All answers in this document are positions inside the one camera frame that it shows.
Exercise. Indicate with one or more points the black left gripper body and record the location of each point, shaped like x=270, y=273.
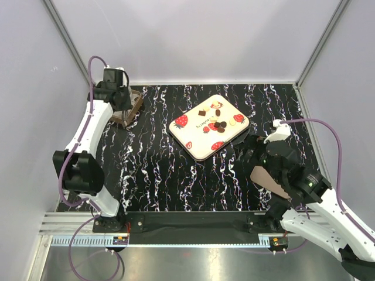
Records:
x=126, y=101

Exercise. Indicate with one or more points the strawberry print tray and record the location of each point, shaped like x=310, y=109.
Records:
x=197, y=134

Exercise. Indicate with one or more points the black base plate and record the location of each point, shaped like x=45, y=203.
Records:
x=240, y=228

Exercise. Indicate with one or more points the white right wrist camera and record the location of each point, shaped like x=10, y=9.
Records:
x=281, y=132

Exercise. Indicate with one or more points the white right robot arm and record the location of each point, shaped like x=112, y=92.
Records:
x=305, y=203

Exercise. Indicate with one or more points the round white chocolate right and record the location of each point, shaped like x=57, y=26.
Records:
x=232, y=122

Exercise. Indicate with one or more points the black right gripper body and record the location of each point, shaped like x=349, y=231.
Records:
x=258, y=157

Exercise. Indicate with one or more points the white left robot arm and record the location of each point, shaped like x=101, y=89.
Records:
x=78, y=171

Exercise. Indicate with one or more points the brown chocolate box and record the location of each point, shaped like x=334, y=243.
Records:
x=136, y=102

